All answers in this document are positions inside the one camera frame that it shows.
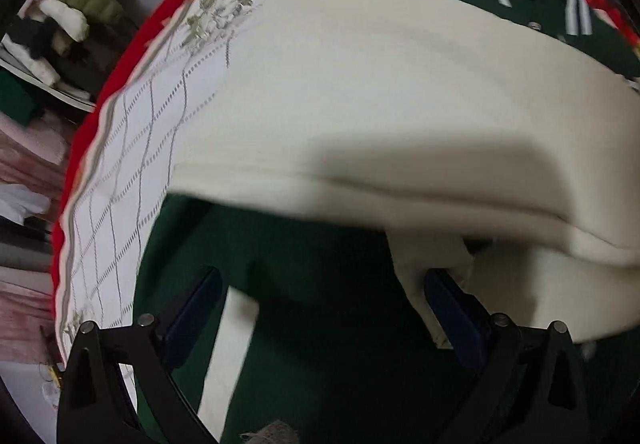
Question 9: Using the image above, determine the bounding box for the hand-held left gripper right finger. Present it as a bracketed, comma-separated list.
[424, 268, 591, 444]

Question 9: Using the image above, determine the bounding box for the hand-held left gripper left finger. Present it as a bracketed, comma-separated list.
[56, 266, 223, 444]

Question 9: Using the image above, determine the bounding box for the green and cream jacket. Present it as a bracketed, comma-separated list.
[132, 0, 640, 444]

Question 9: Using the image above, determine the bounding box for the pale pink garment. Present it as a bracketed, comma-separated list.
[0, 111, 72, 185]

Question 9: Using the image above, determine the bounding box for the white diamond-patterned floral cloth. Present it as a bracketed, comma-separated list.
[55, 0, 426, 405]

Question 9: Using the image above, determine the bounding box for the black fuzzy garment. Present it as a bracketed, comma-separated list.
[4, 16, 95, 68]

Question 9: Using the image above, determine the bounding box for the olive green puffer jacket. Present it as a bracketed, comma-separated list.
[55, 0, 132, 27]

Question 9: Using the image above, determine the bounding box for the white puffer jacket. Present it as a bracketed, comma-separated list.
[39, 0, 92, 43]

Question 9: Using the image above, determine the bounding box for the dark green garment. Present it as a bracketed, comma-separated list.
[0, 72, 37, 127]

